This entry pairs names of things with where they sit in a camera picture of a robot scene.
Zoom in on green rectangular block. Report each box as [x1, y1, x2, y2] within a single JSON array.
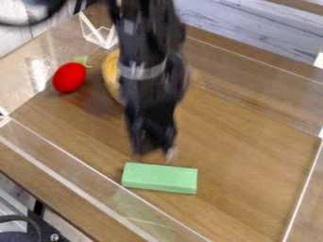
[[121, 163, 197, 194]]

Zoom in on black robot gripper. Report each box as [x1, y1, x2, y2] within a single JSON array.
[[117, 60, 188, 164]]

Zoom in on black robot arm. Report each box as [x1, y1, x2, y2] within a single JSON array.
[[101, 0, 186, 160]]

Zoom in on black clamp with cable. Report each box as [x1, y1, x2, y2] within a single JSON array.
[[0, 199, 70, 242]]

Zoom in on brown wooden bowl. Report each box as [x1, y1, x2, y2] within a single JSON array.
[[101, 48, 193, 105]]

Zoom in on red toy radish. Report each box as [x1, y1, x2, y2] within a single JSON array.
[[52, 56, 90, 93]]

